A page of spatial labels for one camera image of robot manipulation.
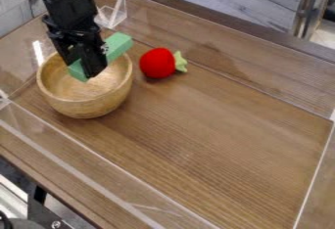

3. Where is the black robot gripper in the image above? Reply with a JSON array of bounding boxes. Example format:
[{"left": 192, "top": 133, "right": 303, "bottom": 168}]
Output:
[{"left": 42, "top": 0, "right": 107, "bottom": 78}]

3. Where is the green rectangular block stick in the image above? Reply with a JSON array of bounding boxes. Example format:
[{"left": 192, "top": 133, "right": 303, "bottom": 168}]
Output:
[{"left": 68, "top": 32, "right": 134, "bottom": 82}]

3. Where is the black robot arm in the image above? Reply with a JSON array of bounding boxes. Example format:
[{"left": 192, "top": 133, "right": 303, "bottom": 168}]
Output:
[{"left": 42, "top": 0, "right": 107, "bottom": 78}]

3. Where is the brown wooden bowl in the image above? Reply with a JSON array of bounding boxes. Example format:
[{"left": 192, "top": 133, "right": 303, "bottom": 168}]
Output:
[{"left": 36, "top": 53, "right": 134, "bottom": 118}]

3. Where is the red plush strawberry toy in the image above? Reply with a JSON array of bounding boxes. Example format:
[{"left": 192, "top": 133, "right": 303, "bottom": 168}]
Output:
[{"left": 139, "top": 47, "right": 188, "bottom": 78}]

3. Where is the clear acrylic corner bracket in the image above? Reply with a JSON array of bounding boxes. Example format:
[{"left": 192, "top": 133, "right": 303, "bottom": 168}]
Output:
[{"left": 95, "top": 0, "right": 127, "bottom": 29}]

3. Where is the clear acrylic tray wall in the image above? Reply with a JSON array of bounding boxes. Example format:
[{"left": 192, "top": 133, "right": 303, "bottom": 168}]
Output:
[{"left": 0, "top": 95, "right": 219, "bottom": 229}]

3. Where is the black table leg bracket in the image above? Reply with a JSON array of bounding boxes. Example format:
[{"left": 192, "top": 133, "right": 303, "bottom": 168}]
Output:
[{"left": 0, "top": 183, "right": 76, "bottom": 229}]

